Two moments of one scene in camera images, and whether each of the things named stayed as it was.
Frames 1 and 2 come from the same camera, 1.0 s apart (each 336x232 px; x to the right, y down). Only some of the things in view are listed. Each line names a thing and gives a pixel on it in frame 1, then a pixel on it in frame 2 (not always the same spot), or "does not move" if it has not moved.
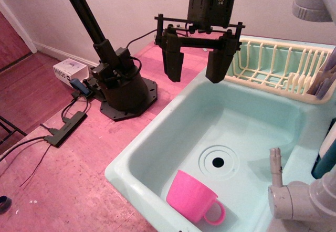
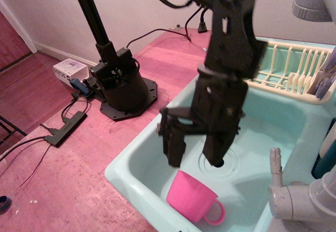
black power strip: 60,136 does not move
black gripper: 210,8 -> 217,106
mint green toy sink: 223,132 does not move
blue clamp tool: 78,85 does not move
